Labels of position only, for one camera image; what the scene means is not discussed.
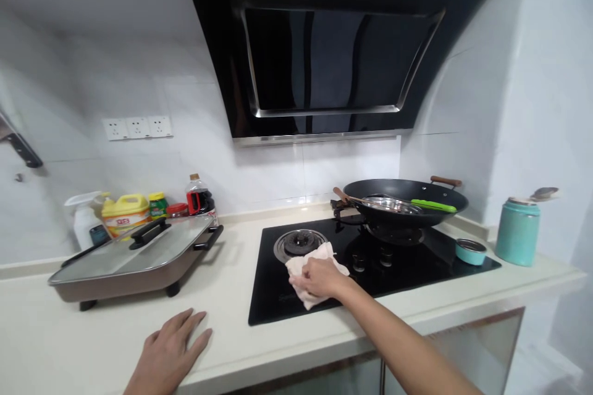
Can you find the person's right fingers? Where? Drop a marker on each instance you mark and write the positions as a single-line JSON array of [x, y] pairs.
[[303, 277]]

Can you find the black range hood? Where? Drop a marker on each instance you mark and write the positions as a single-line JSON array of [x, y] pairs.
[[324, 66]]

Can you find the teal thermos flask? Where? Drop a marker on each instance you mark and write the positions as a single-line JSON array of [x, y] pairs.
[[516, 237]]

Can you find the person's left hand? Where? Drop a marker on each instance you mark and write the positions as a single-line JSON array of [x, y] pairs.
[[169, 353]]

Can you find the white spray bottle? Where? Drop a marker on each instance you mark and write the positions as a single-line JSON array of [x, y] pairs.
[[83, 223]]

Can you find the teal thermos lid cup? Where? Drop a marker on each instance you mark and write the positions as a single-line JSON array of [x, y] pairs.
[[470, 252]]

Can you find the green lidded jar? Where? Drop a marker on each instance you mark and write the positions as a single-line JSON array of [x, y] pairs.
[[158, 207]]

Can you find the dark soy sauce bottle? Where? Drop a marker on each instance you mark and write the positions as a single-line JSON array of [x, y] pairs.
[[200, 200]]

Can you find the glossy cabinet doors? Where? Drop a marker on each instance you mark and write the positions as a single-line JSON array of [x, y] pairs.
[[468, 348]]

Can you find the person's right hand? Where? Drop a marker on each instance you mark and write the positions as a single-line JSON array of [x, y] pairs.
[[324, 277]]

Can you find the black glass gas cooktop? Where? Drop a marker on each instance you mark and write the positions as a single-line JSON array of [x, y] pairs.
[[417, 272]]

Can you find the black stove knob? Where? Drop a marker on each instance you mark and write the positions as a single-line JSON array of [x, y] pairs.
[[358, 261], [387, 257]]

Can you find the red lidded jar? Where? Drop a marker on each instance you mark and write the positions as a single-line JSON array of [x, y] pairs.
[[177, 211]]

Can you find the metal spoon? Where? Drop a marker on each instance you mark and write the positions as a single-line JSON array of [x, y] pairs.
[[545, 193]]

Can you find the white cleaning cloth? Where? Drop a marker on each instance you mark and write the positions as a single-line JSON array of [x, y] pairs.
[[320, 252]]

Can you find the yellow detergent bottle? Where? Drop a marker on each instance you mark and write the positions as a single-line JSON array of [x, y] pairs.
[[125, 217]]

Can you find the person's left fingers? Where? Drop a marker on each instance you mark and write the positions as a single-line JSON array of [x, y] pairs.
[[183, 323]]

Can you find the brown electric skillet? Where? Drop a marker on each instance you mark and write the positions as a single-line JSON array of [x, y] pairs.
[[139, 281]]

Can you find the white wall socket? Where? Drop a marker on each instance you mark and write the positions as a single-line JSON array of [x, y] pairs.
[[160, 126], [114, 129], [137, 127]]

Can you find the person's left thumb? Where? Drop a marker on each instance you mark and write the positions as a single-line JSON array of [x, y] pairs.
[[200, 341]]

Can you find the round metal gas burner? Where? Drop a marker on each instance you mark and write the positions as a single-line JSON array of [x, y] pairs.
[[296, 240]]

